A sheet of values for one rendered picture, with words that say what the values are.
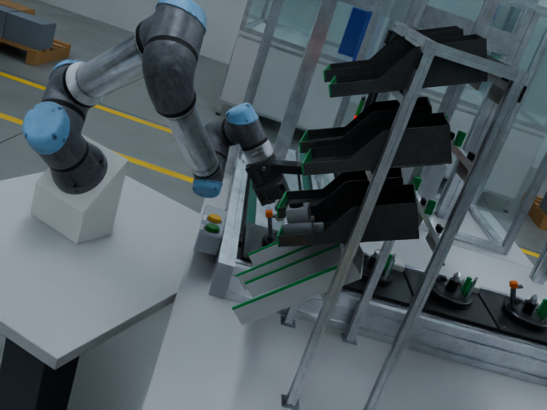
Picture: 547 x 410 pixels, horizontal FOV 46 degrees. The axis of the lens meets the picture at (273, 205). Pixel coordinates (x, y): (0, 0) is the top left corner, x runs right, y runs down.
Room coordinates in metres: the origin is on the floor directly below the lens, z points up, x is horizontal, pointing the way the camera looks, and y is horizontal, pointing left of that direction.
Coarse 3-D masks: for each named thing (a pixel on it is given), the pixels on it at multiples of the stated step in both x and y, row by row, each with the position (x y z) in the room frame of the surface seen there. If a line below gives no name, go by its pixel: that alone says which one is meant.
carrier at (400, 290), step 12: (372, 264) 1.70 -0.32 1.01; (396, 264) 1.80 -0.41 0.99; (384, 276) 1.66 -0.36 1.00; (396, 276) 1.76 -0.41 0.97; (348, 288) 1.58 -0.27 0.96; (360, 288) 1.60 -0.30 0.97; (384, 288) 1.65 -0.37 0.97; (396, 288) 1.67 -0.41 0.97; (408, 288) 1.70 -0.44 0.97; (396, 300) 1.60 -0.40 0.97; (408, 300) 1.62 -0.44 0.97
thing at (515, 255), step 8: (224, 176) 2.42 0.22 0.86; (232, 176) 2.45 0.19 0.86; (432, 216) 2.80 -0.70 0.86; (472, 216) 3.00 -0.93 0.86; (440, 224) 2.73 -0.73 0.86; (464, 224) 2.84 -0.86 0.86; (472, 224) 2.89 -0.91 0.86; (424, 232) 2.55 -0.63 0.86; (464, 232) 2.73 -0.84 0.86; (472, 232) 2.77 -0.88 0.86; (480, 232) 2.80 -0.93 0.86; (488, 240) 2.73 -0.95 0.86; (472, 248) 2.55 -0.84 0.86; (480, 248) 2.58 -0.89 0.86; (512, 248) 2.72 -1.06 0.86; (496, 256) 2.55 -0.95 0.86; (504, 256) 2.58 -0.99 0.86; (512, 256) 2.61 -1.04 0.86; (520, 256) 2.65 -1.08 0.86; (520, 264) 2.55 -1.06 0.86; (528, 264) 2.58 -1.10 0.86
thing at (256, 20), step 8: (256, 0) 6.63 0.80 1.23; (264, 0) 6.63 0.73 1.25; (272, 0) 6.62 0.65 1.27; (256, 8) 6.63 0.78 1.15; (264, 8) 6.63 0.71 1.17; (248, 16) 6.63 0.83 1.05; (256, 16) 6.63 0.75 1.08; (264, 16) 6.63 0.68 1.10; (248, 24) 6.63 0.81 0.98; (256, 24) 6.63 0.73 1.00; (264, 24) 6.63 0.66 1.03
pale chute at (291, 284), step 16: (320, 256) 1.31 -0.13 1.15; (336, 256) 1.31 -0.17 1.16; (272, 272) 1.32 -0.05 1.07; (288, 272) 1.32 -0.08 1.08; (304, 272) 1.31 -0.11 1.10; (320, 272) 1.19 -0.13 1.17; (352, 272) 1.18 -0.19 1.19; (256, 288) 1.32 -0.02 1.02; (272, 288) 1.32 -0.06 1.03; (288, 288) 1.19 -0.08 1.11; (304, 288) 1.19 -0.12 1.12; (320, 288) 1.19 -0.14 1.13; (240, 304) 1.20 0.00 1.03; (256, 304) 1.19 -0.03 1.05; (272, 304) 1.19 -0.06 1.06; (288, 304) 1.19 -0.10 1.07; (240, 320) 1.19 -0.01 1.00
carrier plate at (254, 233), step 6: (246, 228) 1.74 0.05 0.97; (252, 228) 1.76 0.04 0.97; (258, 228) 1.77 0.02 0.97; (264, 228) 1.78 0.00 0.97; (246, 234) 1.70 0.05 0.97; (252, 234) 1.71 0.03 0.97; (258, 234) 1.72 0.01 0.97; (264, 234) 1.74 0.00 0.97; (246, 240) 1.66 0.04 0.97; (252, 240) 1.67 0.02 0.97; (258, 240) 1.68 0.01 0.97; (246, 246) 1.62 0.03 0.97; (252, 246) 1.63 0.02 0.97; (258, 246) 1.64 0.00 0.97; (246, 252) 1.58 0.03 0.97; (246, 258) 1.55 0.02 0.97
